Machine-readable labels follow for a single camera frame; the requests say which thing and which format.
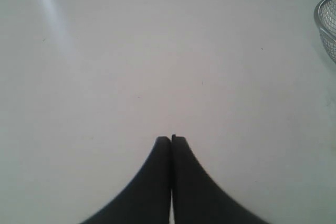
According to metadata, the oval wire mesh basket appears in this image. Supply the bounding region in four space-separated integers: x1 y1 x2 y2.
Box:
313 0 336 63

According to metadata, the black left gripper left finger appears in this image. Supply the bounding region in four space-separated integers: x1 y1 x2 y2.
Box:
83 136 171 223

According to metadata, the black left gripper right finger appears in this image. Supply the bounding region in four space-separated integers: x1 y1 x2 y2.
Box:
171 135 265 223

